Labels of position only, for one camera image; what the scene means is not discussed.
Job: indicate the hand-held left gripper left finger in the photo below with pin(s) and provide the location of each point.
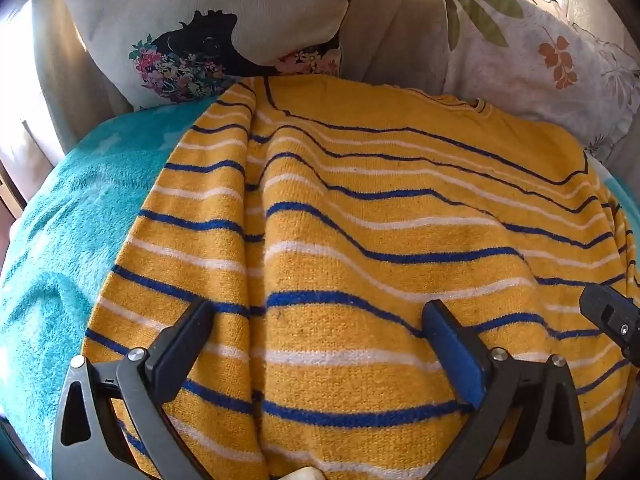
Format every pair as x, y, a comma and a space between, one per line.
187, 340

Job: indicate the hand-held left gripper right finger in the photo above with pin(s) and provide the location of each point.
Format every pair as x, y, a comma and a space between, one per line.
457, 355

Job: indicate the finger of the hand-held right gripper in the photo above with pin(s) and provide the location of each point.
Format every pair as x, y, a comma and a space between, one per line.
612, 315

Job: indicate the yellow striped knit sweater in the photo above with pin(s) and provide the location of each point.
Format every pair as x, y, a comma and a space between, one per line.
350, 240

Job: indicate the teal printed fleece blanket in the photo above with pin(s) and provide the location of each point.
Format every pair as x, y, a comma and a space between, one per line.
65, 220

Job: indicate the white leaf print pillow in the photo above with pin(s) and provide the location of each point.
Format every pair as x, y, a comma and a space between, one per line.
525, 60

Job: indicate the beige sofa backrest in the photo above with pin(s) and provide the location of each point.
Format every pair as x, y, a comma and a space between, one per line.
390, 35

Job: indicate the cream cushion with figure print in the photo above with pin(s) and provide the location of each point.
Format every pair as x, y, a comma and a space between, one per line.
175, 10

